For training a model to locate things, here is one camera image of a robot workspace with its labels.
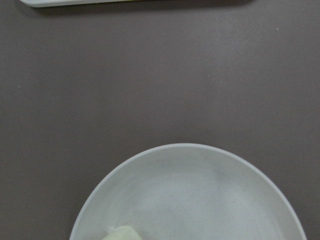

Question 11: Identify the cream round plate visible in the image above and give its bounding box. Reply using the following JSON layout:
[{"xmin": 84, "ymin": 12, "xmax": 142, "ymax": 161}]
[{"xmin": 70, "ymin": 143, "xmax": 306, "ymax": 240}]

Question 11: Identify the cream rabbit tray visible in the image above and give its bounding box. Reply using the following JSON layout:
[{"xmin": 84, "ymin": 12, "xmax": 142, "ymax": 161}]
[{"xmin": 18, "ymin": 0, "xmax": 176, "ymax": 8}]

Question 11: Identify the white steamed bun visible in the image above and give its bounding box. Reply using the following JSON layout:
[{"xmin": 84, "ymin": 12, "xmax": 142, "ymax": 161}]
[{"xmin": 102, "ymin": 225, "xmax": 142, "ymax": 240}]

